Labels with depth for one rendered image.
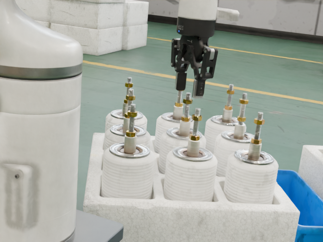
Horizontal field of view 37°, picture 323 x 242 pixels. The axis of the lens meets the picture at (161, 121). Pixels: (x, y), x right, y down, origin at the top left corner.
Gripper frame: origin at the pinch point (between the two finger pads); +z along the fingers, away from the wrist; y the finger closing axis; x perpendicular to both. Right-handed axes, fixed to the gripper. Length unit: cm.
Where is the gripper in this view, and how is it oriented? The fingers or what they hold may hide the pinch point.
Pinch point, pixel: (189, 88)
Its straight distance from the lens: 99.2
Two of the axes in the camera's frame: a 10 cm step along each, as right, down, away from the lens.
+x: 8.8, -0.6, 4.8
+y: 4.8, 2.9, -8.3
